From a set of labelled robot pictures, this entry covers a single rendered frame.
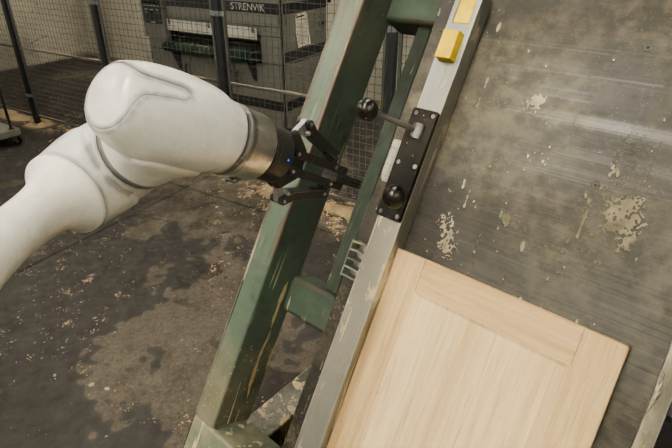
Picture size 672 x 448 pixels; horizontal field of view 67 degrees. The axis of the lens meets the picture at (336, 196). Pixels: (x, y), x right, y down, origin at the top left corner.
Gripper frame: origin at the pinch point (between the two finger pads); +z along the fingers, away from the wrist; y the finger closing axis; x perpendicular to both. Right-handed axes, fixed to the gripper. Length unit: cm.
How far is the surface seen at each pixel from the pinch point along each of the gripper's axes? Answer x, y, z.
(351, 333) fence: 5.0, 25.2, 11.5
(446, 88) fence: 6.1, -20.5, 11.5
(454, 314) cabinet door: 20.2, 14.5, 13.9
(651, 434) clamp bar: 50, 16, 8
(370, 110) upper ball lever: 0.6, -11.9, 0.3
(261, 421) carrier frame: -19, 60, 28
